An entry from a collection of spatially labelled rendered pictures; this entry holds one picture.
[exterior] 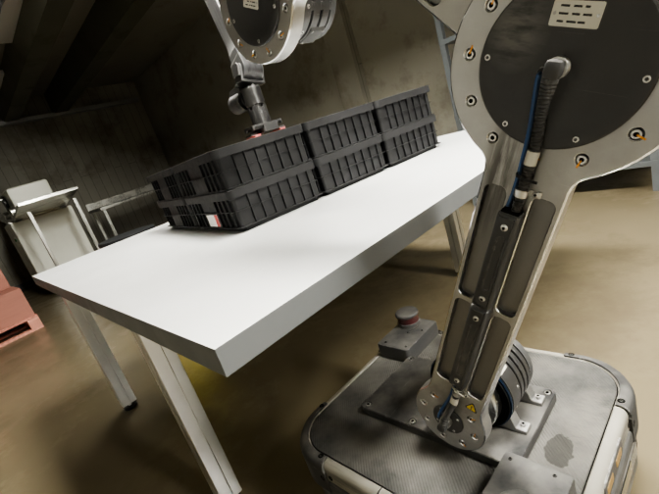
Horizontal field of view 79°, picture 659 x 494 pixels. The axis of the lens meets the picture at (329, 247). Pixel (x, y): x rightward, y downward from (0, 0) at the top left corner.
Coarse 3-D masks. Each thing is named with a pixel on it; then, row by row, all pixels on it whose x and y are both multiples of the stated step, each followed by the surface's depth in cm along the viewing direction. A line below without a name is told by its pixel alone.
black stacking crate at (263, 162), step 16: (272, 144) 113; (288, 144) 117; (304, 144) 119; (224, 160) 106; (240, 160) 108; (256, 160) 111; (272, 160) 114; (288, 160) 117; (304, 160) 120; (192, 176) 124; (208, 176) 112; (224, 176) 106; (240, 176) 108; (256, 176) 111; (192, 192) 130; (208, 192) 117
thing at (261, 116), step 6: (252, 108) 116; (258, 108) 116; (264, 108) 117; (252, 114) 117; (258, 114) 116; (264, 114) 117; (252, 120) 118; (258, 120) 117; (264, 120) 117; (270, 120) 118; (276, 120) 119; (252, 126) 115; (258, 126) 116; (246, 132) 119
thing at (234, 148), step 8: (288, 128) 115; (296, 128) 116; (264, 136) 111; (272, 136) 112; (280, 136) 114; (232, 144) 106; (240, 144) 107; (248, 144) 108; (256, 144) 109; (208, 152) 104; (216, 152) 103; (224, 152) 104; (232, 152) 106; (192, 160) 115; (200, 160) 110; (208, 160) 106; (176, 168) 130; (184, 168) 123
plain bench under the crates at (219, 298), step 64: (384, 192) 102; (448, 192) 82; (128, 256) 134; (192, 256) 101; (256, 256) 81; (320, 256) 68; (384, 256) 67; (128, 320) 71; (192, 320) 58; (256, 320) 50; (128, 384) 179; (192, 448) 107
